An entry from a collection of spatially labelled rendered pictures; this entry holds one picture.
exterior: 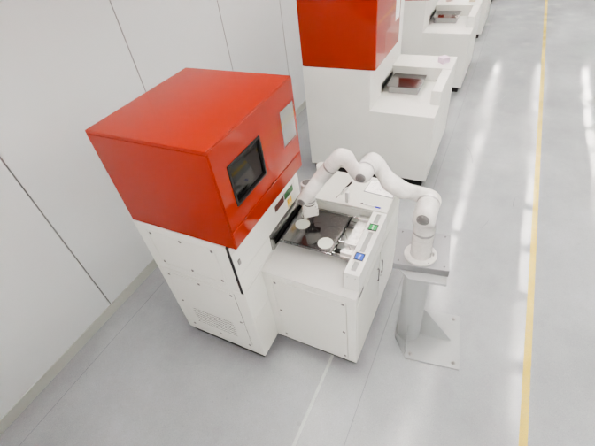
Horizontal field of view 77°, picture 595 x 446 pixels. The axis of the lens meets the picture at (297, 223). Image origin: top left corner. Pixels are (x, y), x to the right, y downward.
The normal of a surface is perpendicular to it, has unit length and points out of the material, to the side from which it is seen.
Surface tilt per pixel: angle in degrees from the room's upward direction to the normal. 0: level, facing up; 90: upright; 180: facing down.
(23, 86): 90
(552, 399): 0
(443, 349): 0
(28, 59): 90
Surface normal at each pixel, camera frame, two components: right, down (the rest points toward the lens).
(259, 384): -0.11, -0.73
